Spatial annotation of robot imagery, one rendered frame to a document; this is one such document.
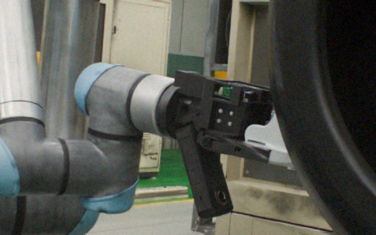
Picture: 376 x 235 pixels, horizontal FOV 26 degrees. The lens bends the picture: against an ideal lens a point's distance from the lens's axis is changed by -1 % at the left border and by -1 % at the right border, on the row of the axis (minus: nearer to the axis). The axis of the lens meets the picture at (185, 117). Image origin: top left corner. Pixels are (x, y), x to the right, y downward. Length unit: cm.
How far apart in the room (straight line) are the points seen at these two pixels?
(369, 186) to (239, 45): 89
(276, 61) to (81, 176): 35
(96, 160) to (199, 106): 16
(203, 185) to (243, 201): 62
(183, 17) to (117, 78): 1106
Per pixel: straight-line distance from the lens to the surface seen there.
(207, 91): 93
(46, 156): 102
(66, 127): 126
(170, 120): 98
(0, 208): 124
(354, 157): 75
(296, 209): 150
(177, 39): 1201
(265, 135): 90
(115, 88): 103
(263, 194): 154
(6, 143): 101
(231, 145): 90
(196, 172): 96
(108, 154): 105
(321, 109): 76
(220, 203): 96
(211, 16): 473
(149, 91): 99
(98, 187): 105
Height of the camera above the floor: 110
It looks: 3 degrees down
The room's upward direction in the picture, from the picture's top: 4 degrees clockwise
